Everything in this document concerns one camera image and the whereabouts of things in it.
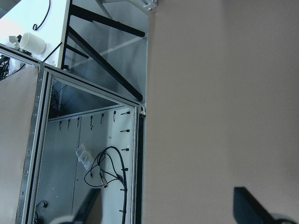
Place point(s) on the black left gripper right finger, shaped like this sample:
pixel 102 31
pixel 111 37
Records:
pixel 247 210

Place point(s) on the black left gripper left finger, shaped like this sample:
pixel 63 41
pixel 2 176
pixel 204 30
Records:
pixel 86 207

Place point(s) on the white cylindrical cup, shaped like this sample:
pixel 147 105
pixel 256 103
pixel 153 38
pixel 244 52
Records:
pixel 32 43

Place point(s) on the aluminium frame cabinet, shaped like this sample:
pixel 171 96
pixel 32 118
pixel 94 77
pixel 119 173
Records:
pixel 60 136

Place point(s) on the black metal table frame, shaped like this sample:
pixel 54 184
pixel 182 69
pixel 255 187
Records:
pixel 115 42

